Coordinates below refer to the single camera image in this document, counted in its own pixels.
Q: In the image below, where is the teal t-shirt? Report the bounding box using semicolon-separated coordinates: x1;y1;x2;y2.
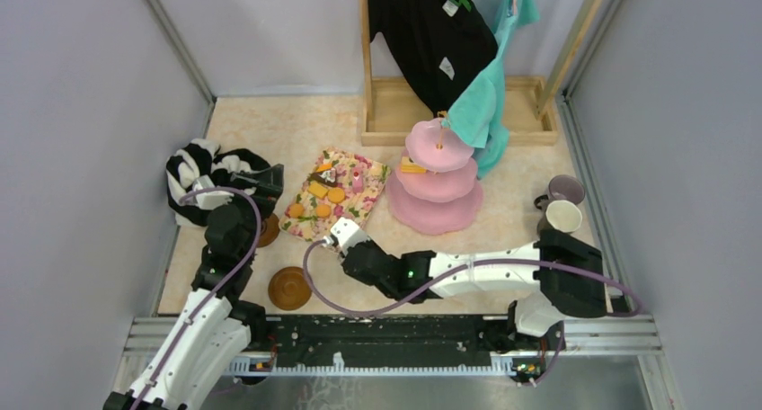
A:
442;0;539;179

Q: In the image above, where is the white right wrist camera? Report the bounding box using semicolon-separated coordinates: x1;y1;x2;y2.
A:
329;218;370;255

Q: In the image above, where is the flower shaped biscuit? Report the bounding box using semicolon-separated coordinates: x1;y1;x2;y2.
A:
287;203;305;218

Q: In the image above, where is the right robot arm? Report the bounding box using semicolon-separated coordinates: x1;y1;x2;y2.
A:
333;229;607;349

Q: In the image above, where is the black t-shirt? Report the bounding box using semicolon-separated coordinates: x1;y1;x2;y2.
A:
368;0;498;114

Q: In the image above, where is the rectangular yellow biscuit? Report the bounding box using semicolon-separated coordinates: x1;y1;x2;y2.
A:
307;181;330;199

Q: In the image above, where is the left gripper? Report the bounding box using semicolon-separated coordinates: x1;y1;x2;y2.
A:
220;164;283;262

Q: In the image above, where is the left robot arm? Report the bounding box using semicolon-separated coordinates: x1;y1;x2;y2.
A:
103;164;284;409

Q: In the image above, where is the floral serving tray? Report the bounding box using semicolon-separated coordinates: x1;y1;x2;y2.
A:
279;147;392;242

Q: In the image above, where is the pink cake slice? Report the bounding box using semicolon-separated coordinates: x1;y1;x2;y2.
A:
351;170;364;193

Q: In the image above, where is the round smooth biscuit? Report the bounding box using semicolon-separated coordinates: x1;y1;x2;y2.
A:
315;204;332;218

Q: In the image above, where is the yellow cake slice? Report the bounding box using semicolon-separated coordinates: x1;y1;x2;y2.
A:
399;156;427;174

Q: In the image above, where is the grey mug with white interior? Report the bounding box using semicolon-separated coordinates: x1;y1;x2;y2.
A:
536;200;584;236

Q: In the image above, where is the brown wooden coaster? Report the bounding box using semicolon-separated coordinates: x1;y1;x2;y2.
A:
268;266;313;311
257;213;280;248

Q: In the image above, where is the purple mug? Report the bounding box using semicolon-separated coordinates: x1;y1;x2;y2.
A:
534;174;587;210

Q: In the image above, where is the chocolate cake slice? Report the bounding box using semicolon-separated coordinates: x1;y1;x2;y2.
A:
309;168;338;188

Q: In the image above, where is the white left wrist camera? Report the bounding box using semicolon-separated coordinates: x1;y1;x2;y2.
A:
190;175;233;210

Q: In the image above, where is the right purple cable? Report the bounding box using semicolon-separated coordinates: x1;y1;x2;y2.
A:
302;237;644;388

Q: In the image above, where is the round ridged biscuit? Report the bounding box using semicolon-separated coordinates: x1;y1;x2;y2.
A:
326;187;346;204

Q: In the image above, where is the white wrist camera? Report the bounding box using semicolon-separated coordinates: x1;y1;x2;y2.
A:
329;218;370;255
190;175;233;210

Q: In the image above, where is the pink three-tier cake stand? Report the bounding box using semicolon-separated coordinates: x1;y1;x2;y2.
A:
386;112;483;236

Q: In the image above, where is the black and white striped cloth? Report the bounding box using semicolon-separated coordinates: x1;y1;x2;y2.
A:
165;138;272;227

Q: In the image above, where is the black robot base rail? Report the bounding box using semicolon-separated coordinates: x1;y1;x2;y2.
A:
226;315;566;386

